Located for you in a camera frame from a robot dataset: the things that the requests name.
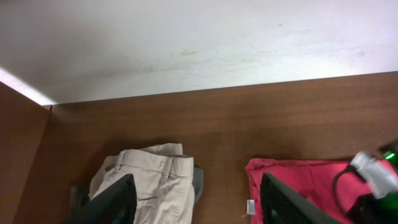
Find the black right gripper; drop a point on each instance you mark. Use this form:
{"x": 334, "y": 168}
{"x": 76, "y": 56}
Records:
{"x": 369, "y": 210}

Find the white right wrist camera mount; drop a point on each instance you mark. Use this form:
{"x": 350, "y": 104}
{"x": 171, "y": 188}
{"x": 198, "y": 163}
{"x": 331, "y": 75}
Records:
{"x": 381, "y": 181}

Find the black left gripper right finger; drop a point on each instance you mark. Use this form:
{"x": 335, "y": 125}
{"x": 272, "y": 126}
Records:
{"x": 281, "y": 204}

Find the orange soccer t-shirt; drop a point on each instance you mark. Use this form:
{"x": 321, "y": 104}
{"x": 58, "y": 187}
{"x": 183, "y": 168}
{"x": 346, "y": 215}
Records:
{"x": 311, "y": 179}

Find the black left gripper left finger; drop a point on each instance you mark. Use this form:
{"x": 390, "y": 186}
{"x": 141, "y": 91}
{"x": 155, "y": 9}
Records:
{"x": 116, "y": 204}

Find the grey folded garment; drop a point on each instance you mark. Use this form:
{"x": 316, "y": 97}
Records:
{"x": 79, "y": 195}

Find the beige folded shorts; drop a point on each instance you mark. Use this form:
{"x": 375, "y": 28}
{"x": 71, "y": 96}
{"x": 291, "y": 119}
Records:
{"x": 163, "y": 177}

